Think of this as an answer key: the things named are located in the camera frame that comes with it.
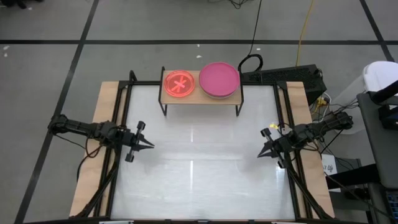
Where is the brown arm cable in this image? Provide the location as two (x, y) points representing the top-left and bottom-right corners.
(83, 143), (104, 160)

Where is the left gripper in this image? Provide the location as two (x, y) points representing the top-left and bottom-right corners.
(116, 120), (155, 164)

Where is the black metal table frame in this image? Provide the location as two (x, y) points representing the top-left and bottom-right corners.
(70, 69), (336, 219)

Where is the light wooden table board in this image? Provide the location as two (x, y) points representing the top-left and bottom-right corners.
(68, 81), (336, 219)

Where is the black floor cable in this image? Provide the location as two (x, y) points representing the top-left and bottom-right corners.
(237, 0), (265, 74)

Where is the wooden shelf with black frame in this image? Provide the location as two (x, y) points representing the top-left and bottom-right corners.
(158, 65), (244, 118)

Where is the pink translucent plate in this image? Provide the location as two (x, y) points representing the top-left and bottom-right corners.
(198, 61), (241, 100)

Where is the white rounded object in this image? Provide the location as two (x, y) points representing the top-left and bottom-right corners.
(361, 60), (398, 95)

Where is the white paper note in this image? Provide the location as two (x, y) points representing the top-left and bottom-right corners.
(320, 153), (338, 175)

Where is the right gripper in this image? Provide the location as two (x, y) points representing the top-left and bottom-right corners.
(257, 128), (300, 169)

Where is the yellow hanging cable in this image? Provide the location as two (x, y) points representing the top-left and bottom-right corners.
(295, 0), (315, 68)

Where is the orange translucent plate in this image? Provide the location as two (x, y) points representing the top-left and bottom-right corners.
(163, 69), (197, 98)

